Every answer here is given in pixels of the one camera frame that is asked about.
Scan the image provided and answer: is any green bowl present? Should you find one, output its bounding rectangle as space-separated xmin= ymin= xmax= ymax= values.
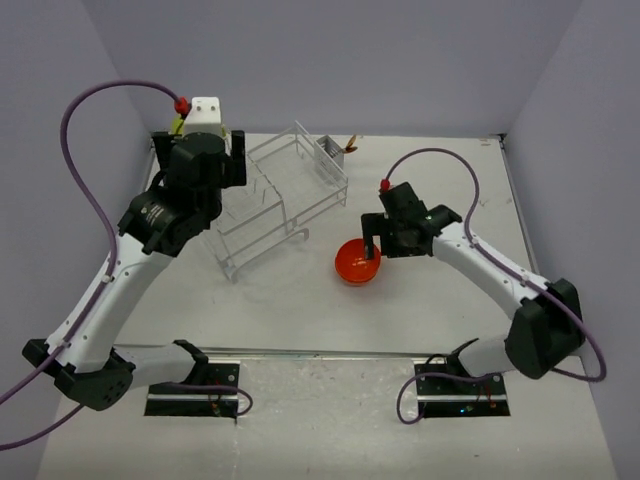
xmin=169 ymin=115 xmax=185 ymax=136

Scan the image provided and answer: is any orange bowl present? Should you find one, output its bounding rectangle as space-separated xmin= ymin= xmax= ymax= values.
xmin=334 ymin=238 xmax=382 ymax=286

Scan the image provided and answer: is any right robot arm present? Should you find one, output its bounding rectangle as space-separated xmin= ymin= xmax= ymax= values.
xmin=361 ymin=182 xmax=585 ymax=393

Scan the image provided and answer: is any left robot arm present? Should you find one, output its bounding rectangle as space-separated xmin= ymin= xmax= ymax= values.
xmin=23 ymin=130 xmax=247 ymax=411

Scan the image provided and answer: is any grey metal cutlery holder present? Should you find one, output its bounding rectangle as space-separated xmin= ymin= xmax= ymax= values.
xmin=313 ymin=135 xmax=348 ymax=186

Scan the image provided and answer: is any gold spoon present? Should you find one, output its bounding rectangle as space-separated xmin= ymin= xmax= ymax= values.
xmin=341 ymin=135 xmax=358 ymax=155

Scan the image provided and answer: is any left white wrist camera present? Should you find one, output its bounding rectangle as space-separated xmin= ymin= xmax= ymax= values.
xmin=183 ymin=97 xmax=226 ymax=138

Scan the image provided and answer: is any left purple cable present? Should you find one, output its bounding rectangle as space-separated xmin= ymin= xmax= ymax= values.
xmin=0 ymin=80 xmax=184 ymax=449

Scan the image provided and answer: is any white wire dish rack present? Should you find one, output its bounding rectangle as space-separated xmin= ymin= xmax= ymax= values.
xmin=202 ymin=122 xmax=349 ymax=283

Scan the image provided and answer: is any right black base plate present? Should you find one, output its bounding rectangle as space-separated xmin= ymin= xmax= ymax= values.
xmin=395 ymin=354 xmax=511 ymax=425

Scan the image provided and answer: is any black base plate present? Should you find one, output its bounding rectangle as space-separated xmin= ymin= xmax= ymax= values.
xmin=144 ymin=359 xmax=254 ymax=421
xmin=395 ymin=354 xmax=511 ymax=425

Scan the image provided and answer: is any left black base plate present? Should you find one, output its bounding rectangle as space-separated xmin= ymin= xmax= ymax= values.
xmin=144 ymin=359 xmax=254 ymax=421

